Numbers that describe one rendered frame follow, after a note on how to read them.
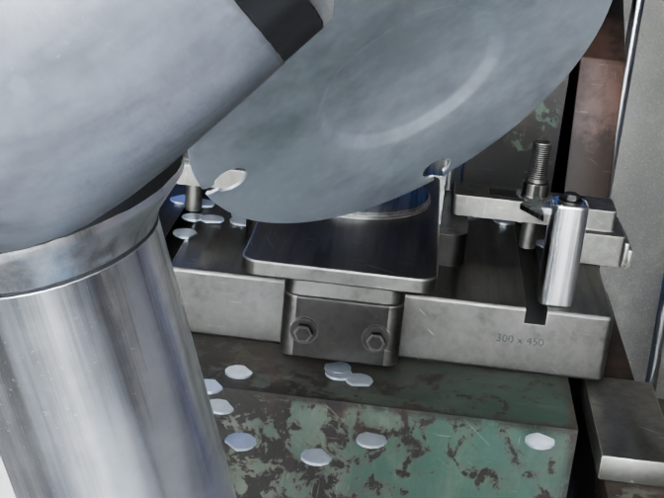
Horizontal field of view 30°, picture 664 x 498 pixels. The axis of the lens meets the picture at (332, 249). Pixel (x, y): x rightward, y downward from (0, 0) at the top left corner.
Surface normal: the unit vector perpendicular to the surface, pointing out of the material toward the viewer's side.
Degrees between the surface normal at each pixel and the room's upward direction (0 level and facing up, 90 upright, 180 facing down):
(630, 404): 0
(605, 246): 90
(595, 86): 73
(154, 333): 79
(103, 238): 126
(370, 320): 90
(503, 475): 90
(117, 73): 110
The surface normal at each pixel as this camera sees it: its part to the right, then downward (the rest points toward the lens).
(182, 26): 0.30, 0.60
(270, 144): 0.43, 0.80
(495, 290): 0.08, -0.93
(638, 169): -0.09, 0.35
